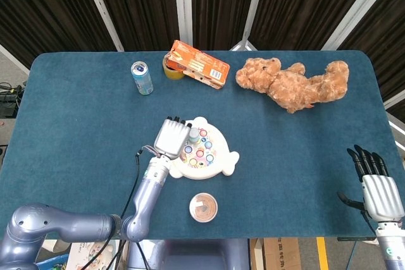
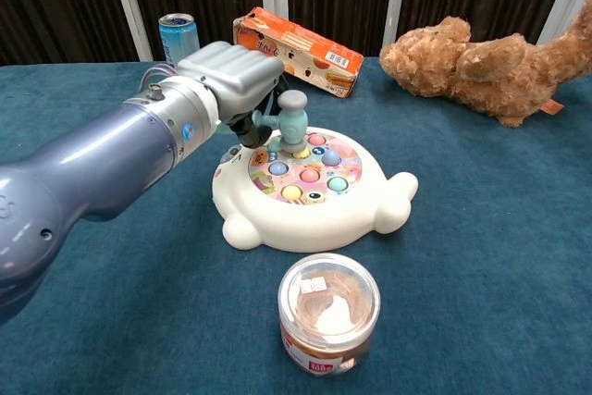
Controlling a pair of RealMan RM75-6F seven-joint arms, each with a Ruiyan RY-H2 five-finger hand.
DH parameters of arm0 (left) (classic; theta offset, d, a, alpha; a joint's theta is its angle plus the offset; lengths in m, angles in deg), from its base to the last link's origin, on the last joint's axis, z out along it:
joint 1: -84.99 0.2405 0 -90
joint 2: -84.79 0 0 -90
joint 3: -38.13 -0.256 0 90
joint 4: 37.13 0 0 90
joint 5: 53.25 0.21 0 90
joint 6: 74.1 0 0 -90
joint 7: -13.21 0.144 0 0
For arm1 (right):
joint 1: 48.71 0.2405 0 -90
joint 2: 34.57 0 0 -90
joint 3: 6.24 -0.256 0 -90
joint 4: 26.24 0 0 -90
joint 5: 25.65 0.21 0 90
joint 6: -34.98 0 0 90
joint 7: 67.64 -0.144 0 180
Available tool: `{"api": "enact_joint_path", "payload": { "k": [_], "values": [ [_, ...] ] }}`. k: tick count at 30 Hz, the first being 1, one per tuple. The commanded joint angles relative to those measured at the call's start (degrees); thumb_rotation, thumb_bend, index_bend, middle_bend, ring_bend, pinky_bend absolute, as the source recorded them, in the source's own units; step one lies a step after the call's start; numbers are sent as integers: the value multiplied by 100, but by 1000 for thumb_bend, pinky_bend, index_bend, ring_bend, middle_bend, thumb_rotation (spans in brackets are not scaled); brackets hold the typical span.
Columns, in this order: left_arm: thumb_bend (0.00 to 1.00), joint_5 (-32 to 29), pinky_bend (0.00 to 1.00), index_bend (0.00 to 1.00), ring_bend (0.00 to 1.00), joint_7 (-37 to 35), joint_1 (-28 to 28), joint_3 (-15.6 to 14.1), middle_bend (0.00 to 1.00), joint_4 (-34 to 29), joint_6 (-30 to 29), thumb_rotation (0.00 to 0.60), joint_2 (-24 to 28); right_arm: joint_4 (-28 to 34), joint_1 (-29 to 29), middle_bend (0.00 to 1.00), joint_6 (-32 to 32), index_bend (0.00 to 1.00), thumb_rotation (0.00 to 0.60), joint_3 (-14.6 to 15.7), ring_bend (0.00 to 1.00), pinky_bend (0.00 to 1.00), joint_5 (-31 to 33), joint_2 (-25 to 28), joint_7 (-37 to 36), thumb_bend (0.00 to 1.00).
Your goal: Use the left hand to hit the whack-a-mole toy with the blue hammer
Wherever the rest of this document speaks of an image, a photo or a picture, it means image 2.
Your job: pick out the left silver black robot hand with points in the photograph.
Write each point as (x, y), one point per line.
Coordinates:
(236, 76)

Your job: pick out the light blue toy hammer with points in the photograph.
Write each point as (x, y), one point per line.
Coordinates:
(293, 124)

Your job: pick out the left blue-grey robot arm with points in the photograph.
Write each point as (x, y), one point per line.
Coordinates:
(92, 168)

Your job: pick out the white whack-a-mole toy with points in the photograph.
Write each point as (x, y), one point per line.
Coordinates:
(305, 210)

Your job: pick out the blue drink can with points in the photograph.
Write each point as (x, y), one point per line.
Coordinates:
(178, 39)

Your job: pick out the orange cardboard box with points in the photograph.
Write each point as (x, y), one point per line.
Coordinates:
(314, 55)

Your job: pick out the dark brown curtain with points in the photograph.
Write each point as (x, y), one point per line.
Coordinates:
(55, 2)

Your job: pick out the brown plush teddy bear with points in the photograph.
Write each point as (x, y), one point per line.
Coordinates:
(485, 66)

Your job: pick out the clear round plastic jar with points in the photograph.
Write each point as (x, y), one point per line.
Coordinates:
(329, 321)

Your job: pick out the blue felt table mat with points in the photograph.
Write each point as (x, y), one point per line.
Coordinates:
(462, 251)

